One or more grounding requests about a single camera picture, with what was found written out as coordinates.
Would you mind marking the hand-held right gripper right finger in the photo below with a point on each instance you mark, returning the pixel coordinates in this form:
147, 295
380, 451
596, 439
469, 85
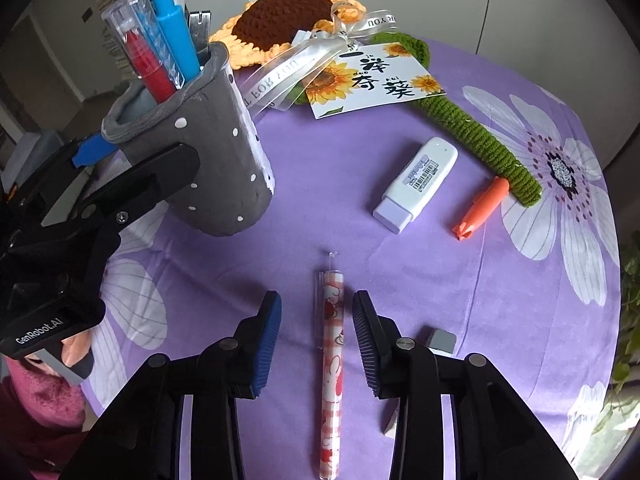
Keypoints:
367, 345

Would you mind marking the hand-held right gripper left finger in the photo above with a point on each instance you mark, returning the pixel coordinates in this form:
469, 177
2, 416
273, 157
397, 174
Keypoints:
265, 340

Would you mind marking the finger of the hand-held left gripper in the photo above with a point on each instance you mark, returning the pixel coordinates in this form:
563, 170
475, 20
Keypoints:
150, 180
92, 152

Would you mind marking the pink patterned pen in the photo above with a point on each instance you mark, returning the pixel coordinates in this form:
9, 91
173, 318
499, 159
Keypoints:
331, 360

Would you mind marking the white eraser grey sleeve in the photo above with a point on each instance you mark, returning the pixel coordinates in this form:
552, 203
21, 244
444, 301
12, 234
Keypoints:
440, 341

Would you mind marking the grey dotted fabric pen holder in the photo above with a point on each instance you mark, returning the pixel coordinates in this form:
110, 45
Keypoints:
220, 160

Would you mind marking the red pen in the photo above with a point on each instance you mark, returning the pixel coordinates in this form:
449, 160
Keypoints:
150, 72

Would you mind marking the blue pen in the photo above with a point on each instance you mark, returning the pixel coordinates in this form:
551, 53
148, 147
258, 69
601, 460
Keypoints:
177, 35

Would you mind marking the white lilac correction tape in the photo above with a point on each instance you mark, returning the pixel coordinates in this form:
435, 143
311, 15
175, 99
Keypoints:
415, 185

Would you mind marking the person's left hand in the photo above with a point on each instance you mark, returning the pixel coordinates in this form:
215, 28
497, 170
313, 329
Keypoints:
75, 352

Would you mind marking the purple floral tablecloth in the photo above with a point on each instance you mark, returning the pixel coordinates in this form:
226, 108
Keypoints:
500, 310

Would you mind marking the grey metal clip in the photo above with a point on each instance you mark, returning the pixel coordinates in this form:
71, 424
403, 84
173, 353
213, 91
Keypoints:
201, 35

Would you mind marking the clear printed ribbon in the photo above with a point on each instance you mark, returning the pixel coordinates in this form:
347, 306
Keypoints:
280, 77

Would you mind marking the crochet sunflower head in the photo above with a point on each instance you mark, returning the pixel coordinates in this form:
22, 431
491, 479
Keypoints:
285, 15

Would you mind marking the green crochet flower stem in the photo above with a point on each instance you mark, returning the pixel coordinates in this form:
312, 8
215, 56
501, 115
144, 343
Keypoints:
490, 145

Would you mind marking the white sunflower print card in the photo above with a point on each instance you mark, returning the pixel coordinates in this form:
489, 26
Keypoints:
380, 85

